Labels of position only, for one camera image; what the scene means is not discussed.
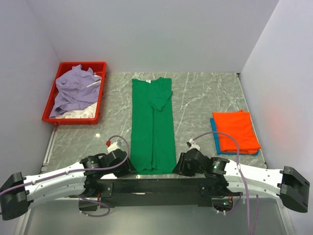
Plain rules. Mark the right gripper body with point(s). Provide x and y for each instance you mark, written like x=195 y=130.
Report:
x=186 y=169

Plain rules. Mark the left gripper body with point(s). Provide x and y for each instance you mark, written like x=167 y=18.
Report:
x=123 y=168

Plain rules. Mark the green t-shirt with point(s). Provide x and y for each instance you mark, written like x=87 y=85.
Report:
x=153 y=148

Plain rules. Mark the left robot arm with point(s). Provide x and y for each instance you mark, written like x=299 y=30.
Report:
x=20 y=193

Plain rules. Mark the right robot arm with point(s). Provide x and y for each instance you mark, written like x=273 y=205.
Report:
x=226 y=177

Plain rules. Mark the black base beam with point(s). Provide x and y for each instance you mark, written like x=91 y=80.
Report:
x=159 y=192

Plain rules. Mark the folded blue t-shirt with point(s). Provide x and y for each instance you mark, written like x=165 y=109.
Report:
x=217 y=143

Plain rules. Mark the folded orange t-shirt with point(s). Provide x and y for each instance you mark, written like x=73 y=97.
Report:
x=239 y=126

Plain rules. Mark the lavender t-shirt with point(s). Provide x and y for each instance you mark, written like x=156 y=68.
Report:
x=75 y=90

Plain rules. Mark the red plastic bin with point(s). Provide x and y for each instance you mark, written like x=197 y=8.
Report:
x=76 y=94

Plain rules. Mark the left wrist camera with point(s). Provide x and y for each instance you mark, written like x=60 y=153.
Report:
x=112 y=146

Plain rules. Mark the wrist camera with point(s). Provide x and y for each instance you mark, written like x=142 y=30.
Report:
x=112 y=146
x=192 y=145

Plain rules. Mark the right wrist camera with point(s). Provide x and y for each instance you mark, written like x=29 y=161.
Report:
x=192 y=145

